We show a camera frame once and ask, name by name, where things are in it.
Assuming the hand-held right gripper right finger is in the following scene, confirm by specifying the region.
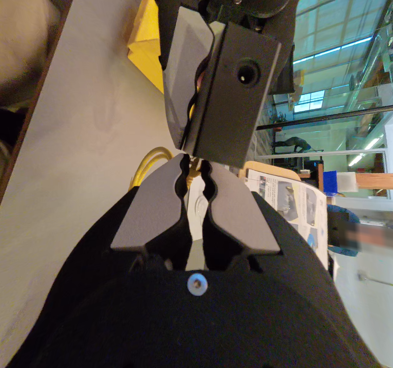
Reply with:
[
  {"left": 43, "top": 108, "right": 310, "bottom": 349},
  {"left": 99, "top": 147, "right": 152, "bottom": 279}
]
[{"left": 201, "top": 160, "right": 281, "bottom": 255}]

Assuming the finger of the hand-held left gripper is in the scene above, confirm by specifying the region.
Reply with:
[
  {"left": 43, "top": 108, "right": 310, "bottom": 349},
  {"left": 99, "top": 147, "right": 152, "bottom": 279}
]
[{"left": 162, "top": 6, "right": 215, "bottom": 151}]

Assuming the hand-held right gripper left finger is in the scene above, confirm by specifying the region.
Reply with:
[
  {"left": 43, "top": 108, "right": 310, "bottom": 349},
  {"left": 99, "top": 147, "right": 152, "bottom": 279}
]
[{"left": 110, "top": 153, "right": 189, "bottom": 250}]

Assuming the yellow ethernet cable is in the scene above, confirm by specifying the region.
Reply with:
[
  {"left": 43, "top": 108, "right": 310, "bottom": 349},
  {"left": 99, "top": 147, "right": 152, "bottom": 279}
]
[{"left": 128, "top": 102, "right": 204, "bottom": 192}]

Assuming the yellow plastic bin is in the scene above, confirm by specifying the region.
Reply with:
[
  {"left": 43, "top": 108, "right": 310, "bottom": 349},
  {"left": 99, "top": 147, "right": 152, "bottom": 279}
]
[{"left": 127, "top": 0, "right": 165, "bottom": 94}]

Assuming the black network switch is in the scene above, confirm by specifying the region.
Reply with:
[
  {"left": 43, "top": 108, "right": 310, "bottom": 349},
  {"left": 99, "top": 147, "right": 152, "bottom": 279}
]
[{"left": 181, "top": 21, "right": 282, "bottom": 168}]

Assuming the printed instruction sheet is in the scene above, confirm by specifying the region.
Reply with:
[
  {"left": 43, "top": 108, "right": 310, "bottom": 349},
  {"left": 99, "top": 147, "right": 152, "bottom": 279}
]
[{"left": 246, "top": 169, "right": 329, "bottom": 270}]

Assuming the light wooden display board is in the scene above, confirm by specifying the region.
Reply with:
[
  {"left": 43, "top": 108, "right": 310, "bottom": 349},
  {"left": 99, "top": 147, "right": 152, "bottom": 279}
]
[{"left": 244, "top": 160, "right": 303, "bottom": 181}]

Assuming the blue storage bin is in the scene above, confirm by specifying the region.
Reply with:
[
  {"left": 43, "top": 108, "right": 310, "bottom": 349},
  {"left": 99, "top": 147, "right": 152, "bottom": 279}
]
[{"left": 322, "top": 171, "right": 338, "bottom": 195}]

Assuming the person's khaki trouser leg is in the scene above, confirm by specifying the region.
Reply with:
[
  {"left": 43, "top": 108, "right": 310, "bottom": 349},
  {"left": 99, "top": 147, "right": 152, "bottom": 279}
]
[{"left": 0, "top": 0, "right": 62, "bottom": 111}]

